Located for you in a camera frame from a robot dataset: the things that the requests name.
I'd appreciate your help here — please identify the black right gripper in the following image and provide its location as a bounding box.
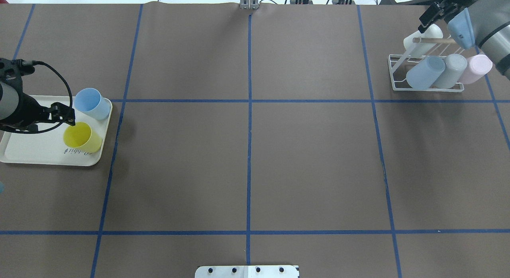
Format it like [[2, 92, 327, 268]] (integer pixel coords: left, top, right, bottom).
[[418, 0, 478, 33]]

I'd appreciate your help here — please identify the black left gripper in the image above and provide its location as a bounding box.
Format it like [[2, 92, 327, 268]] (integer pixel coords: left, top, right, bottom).
[[8, 92, 76, 131]]

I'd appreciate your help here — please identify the yellow plastic cup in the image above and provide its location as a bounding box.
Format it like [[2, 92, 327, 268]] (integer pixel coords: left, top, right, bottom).
[[63, 122, 102, 153]]

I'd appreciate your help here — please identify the pale green plastic cup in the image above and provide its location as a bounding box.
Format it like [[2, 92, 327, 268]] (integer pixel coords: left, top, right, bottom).
[[403, 24, 443, 58]]

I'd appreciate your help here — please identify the grey plastic cup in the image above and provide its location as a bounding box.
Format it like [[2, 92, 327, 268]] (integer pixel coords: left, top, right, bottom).
[[432, 54, 468, 89]]

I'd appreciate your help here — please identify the light blue plastic cup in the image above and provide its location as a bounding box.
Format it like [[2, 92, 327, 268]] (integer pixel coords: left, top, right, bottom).
[[406, 55, 446, 90]]

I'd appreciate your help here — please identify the pink plastic cup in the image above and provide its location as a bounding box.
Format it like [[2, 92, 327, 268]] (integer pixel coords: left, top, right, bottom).
[[457, 54, 492, 84]]

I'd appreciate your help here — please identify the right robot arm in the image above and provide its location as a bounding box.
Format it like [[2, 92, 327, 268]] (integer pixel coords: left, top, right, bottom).
[[418, 0, 510, 78]]

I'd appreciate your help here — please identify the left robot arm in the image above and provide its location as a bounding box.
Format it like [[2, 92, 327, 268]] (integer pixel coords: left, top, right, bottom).
[[0, 82, 76, 134]]

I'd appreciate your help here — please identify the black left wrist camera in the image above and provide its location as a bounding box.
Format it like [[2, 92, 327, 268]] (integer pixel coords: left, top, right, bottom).
[[0, 58, 41, 89]]

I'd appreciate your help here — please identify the white wire cup rack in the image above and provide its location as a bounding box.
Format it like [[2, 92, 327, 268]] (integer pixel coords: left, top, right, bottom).
[[387, 37, 467, 93]]

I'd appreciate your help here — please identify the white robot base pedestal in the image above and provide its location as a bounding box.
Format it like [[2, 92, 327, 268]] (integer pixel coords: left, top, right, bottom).
[[194, 265, 300, 278]]

